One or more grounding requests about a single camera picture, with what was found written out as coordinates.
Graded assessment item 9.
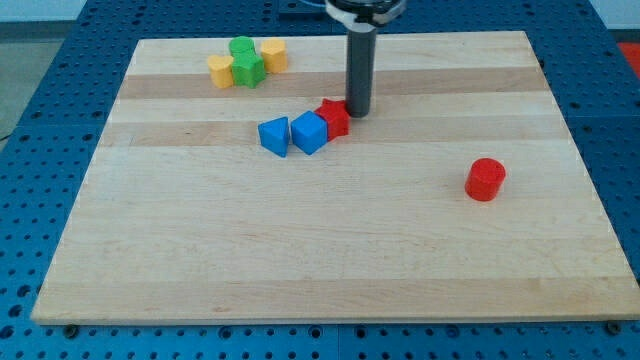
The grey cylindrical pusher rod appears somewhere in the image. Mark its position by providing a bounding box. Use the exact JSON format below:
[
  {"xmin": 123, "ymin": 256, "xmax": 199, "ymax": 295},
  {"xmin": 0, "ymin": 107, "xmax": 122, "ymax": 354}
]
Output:
[{"xmin": 345, "ymin": 28, "xmax": 377, "ymax": 118}]

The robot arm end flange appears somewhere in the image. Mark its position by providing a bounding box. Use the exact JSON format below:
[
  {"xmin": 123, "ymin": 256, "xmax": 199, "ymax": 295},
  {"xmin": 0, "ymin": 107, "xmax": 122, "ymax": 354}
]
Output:
[{"xmin": 325, "ymin": 0, "xmax": 407, "ymax": 29}]

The green cylinder block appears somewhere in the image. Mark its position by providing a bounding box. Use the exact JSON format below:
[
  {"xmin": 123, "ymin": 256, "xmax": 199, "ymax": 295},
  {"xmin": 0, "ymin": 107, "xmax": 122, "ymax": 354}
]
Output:
[{"xmin": 228, "ymin": 36, "xmax": 256, "ymax": 57}]

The red star block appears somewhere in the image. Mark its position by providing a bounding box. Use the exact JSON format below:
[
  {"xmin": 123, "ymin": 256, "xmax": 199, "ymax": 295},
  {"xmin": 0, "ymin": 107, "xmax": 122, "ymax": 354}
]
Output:
[{"xmin": 314, "ymin": 98, "xmax": 351, "ymax": 141}]

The yellow heart block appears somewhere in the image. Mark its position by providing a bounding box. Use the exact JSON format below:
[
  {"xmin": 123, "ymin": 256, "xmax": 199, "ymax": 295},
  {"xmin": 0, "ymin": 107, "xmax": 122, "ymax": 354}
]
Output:
[{"xmin": 207, "ymin": 55, "xmax": 234, "ymax": 89}]

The wooden board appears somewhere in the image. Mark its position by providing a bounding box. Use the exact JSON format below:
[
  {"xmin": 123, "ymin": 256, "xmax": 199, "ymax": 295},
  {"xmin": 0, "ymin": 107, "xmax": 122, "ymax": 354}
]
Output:
[{"xmin": 31, "ymin": 31, "xmax": 639, "ymax": 325}]

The blue triangle block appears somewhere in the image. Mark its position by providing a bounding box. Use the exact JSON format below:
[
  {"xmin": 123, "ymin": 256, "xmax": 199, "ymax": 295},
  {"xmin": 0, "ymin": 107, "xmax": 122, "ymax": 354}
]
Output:
[{"xmin": 257, "ymin": 117, "xmax": 290, "ymax": 158}]

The red object at right edge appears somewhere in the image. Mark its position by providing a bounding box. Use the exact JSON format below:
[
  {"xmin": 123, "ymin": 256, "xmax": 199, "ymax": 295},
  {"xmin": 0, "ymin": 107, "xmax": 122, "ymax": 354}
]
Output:
[{"xmin": 618, "ymin": 42, "xmax": 640, "ymax": 77}]

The red cylinder block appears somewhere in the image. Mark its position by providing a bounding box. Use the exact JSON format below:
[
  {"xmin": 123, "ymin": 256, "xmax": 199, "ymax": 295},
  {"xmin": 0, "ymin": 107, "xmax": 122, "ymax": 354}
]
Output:
[{"xmin": 465, "ymin": 158, "xmax": 506, "ymax": 202}]

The blue cube block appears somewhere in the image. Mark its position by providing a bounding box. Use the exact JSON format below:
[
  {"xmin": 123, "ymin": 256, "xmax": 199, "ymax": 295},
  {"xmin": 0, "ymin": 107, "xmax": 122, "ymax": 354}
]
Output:
[{"xmin": 291, "ymin": 111, "xmax": 328, "ymax": 155}]

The yellow pentagon block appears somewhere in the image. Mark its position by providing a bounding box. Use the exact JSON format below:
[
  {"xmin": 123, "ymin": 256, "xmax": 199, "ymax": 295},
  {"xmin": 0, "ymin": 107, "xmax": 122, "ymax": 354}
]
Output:
[{"xmin": 260, "ymin": 38, "xmax": 288, "ymax": 74}]

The green star block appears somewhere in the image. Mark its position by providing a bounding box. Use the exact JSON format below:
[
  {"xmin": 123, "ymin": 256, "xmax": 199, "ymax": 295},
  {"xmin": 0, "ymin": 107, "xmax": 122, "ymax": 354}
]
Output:
[{"xmin": 232, "ymin": 52, "xmax": 266, "ymax": 88}]

